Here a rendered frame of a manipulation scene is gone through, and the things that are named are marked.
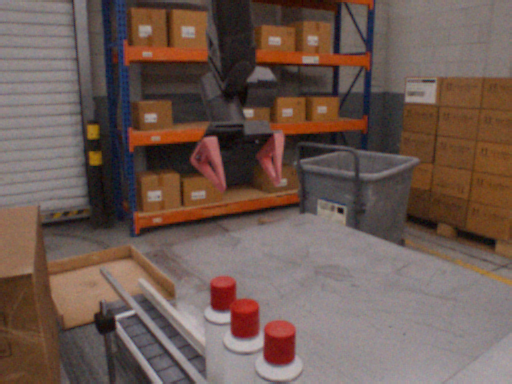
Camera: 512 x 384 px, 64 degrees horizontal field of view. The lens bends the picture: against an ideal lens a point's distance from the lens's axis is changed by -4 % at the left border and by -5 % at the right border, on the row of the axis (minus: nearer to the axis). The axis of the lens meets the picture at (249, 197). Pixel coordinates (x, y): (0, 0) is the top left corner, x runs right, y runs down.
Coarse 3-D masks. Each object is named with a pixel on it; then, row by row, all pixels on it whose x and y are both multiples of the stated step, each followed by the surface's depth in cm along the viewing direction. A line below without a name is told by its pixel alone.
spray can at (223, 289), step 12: (228, 276) 54; (216, 288) 52; (228, 288) 52; (216, 300) 52; (228, 300) 52; (204, 312) 54; (216, 312) 53; (228, 312) 52; (204, 324) 54; (216, 324) 52; (228, 324) 52; (216, 336) 52; (216, 348) 53; (216, 360) 53; (216, 372) 54
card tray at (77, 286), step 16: (80, 256) 114; (96, 256) 117; (112, 256) 120; (128, 256) 123; (64, 272) 112; (80, 272) 112; (96, 272) 112; (112, 272) 112; (128, 272) 113; (144, 272) 113; (160, 272) 105; (64, 288) 103; (80, 288) 103; (96, 288) 103; (128, 288) 104; (160, 288) 104; (64, 304) 96; (80, 304) 96; (96, 304) 96; (64, 320) 89; (80, 320) 89
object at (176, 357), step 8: (104, 272) 83; (112, 280) 80; (112, 288) 79; (120, 288) 77; (120, 296) 75; (128, 296) 74; (128, 304) 72; (136, 304) 71; (136, 312) 69; (144, 312) 69; (144, 320) 66; (152, 328) 64; (152, 336) 64; (160, 336) 62; (160, 344) 61; (168, 344) 60; (168, 352) 59; (176, 352) 58; (176, 360) 57; (184, 360) 57; (184, 368) 55; (192, 368) 55; (192, 376) 53; (200, 376) 53
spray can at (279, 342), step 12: (276, 324) 43; (288, 324) 43; (264, 336) 42; (276, 336) 41; (288, 336) 41; (264, 348) 43; (276, 348) 41; (288, 348) 42; (264, 360) 43; (276, 360) 42; (288, 360) 42; (300, 360) 44; (264, 372) 42; (276, 372) 42; (288, 372) 42; (300, 372) 42
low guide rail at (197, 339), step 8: (144, 280) 90; (144, 288) 88; (152, 288) 87; (152, 296) 85; (160, 296) 83; (160, 304) 81; (168, 304) 80; (168, 312) 79; (176, 312) 78; (176, 320) 76; (184, 320) 75; (184, 328) 73; (192, 328) 73; (192, 336) 71; (200, 336) 70; (200, 344) 69
